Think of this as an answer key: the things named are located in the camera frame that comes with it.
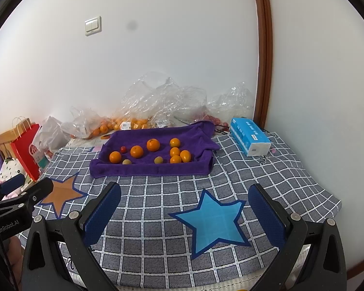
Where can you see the pile of bagged red fruits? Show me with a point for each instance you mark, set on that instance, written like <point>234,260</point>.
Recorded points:
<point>214,118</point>

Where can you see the wooden headboard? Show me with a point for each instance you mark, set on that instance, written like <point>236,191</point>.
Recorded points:
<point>3,141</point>

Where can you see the white printed cloth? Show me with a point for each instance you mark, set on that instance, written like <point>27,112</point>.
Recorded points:
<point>10,168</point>

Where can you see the clear plastic bag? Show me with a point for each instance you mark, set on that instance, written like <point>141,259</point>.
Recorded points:
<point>233,100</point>
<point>82,121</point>
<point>157,103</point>

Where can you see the pile of bagged mandarins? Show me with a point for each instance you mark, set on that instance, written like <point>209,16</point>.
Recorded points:
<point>103,129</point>

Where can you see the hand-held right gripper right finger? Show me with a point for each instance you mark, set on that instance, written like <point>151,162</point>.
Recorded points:
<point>265,215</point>

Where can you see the pile of bagged kumquats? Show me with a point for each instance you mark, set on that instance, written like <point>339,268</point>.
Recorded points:
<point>136,124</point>

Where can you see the medium orange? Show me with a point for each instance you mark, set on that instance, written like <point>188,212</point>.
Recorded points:
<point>115,157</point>

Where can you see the grey checked blanket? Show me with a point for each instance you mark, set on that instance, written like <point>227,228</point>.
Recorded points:
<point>157,194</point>

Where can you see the white wall light switch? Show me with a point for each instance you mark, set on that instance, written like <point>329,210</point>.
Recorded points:
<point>93,25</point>

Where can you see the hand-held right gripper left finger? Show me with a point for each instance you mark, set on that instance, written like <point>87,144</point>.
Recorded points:
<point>104,212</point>

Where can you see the brown wooden door frame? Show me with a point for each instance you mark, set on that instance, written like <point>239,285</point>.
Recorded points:
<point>262,51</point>

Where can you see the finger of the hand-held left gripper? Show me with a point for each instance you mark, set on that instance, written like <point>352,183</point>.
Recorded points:
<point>13,182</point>
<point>39,189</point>

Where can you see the blue tissue pack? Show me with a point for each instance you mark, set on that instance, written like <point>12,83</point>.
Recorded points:
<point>245,130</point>

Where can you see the small yellow fruit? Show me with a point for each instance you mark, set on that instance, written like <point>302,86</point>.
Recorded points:
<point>127,162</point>
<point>158,159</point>

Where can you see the small oval orange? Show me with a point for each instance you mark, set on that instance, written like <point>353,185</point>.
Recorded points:
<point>185,155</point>

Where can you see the person's left hand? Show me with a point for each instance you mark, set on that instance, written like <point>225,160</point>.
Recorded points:
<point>15,257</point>

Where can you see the printed paper sheet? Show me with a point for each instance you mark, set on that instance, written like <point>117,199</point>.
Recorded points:
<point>85,142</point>

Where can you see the large orange with stem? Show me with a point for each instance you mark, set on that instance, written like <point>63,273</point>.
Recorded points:
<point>136,151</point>

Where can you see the red paper bag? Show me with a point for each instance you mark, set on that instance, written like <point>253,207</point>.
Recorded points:
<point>25,154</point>

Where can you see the purple towel lined tray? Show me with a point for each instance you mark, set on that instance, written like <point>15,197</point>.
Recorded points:
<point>145,169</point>

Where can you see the white plastic bag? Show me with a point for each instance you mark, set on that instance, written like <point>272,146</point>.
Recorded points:
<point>51,133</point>

